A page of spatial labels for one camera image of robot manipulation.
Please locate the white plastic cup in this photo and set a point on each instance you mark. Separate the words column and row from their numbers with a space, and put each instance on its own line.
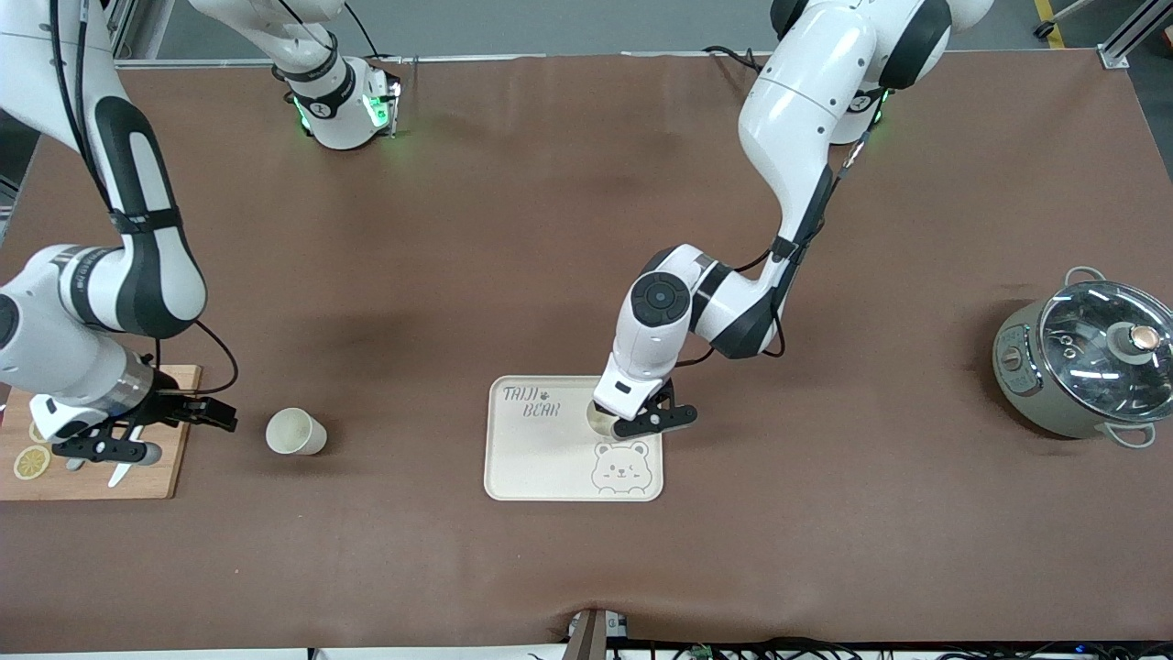
column 298, row 431
column 600, row 420

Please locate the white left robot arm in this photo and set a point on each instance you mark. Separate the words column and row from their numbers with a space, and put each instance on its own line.
column 806, row 110

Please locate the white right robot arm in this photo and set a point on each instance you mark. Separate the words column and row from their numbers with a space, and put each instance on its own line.
column 137, row 275

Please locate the beige bear print tray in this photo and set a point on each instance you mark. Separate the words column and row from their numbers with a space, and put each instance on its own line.
column 550, row 467

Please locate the grey plastic knife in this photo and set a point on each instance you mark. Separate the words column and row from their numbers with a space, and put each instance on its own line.
column 75, row 464

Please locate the yellow lemon slice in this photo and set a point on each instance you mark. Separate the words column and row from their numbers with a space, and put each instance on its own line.
column 31, row 463

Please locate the bamboo cutting board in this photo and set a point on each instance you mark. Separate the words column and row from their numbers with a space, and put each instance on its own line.
column 174, row 458

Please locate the white plastic knife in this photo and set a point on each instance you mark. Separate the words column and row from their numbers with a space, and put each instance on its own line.
column 119, row 477

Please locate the brown table cover mat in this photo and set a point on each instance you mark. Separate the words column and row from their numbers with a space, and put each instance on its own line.
column 586, row 229

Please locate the grey electric cooking pot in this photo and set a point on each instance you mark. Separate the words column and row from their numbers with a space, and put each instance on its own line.
column 1017, row 367

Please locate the glass pot lid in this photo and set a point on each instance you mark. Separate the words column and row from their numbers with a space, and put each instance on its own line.
column 1100, row 357

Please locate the grey stand leg with caster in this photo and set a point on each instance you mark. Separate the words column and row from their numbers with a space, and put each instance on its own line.
column 1043, row 29

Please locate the aluminium frame profile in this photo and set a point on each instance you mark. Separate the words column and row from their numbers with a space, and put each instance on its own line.
column 124, row 32
column 1136, row 32

